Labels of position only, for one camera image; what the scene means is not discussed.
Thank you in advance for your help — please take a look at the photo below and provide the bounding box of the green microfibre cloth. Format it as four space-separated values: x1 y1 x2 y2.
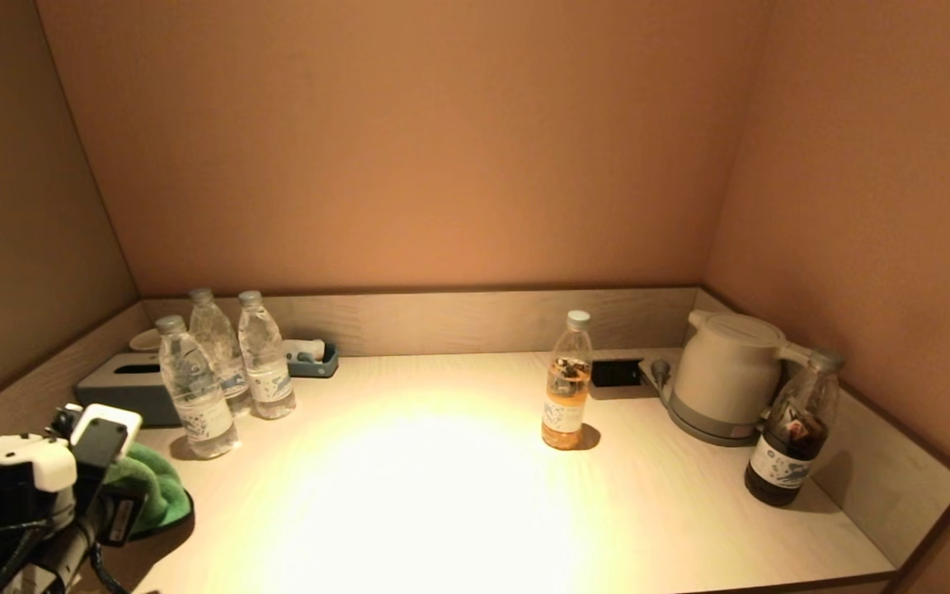
102 442 195 539

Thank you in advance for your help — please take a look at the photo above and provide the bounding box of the blue-grey tissue box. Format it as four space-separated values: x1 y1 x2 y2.
73 352 184 428

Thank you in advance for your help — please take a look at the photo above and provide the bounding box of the clear water bottle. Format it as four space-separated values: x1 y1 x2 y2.
236 290 298 422
154 314 239 460
188 286 252 417

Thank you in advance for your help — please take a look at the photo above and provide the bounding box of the small blue tray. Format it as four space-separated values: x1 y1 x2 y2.
286 342 340 380

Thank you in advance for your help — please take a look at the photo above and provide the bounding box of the orange tea bottle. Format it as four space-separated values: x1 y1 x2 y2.
540 309 595 452

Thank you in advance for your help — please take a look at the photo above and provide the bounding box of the black recessed socket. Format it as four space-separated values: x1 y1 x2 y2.
590 358 643 389

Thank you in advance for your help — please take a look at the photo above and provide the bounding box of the grey kettle base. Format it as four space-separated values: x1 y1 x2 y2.
639 356 774 449

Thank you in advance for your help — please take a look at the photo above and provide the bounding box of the white electric kettle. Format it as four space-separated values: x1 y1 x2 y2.
672 309 816 431

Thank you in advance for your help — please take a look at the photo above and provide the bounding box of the dark drink bottle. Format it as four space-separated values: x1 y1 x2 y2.
743 349 848 508

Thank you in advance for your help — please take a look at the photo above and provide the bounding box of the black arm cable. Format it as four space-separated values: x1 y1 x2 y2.
83 540 133 594

